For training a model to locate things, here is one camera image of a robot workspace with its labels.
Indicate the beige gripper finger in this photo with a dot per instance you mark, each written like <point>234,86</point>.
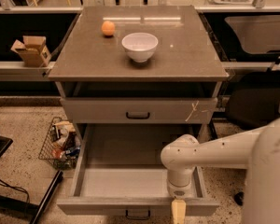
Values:
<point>178,208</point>

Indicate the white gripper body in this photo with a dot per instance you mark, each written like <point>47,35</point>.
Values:
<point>178,191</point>

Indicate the grey drawer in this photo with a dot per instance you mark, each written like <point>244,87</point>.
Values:
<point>140,110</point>
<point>119,171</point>

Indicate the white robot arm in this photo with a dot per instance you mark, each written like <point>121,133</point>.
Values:
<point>228,152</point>

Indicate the grey top drawer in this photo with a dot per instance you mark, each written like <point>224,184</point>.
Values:
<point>140,110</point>

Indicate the grey drawer cabinet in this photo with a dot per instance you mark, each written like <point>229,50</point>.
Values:
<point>138,65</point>

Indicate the black office chair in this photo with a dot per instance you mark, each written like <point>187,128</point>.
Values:
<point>255,103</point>

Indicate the white bowl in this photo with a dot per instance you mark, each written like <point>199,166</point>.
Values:
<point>140,46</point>

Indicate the orange fruit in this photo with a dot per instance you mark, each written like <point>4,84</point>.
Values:
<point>108,28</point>

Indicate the black stand base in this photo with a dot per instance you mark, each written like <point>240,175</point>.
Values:
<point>33,211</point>

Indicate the cardboard box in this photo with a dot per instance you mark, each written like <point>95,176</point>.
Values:
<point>33,51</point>

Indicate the wire basket with items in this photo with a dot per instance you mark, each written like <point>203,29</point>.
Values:
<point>61,146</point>

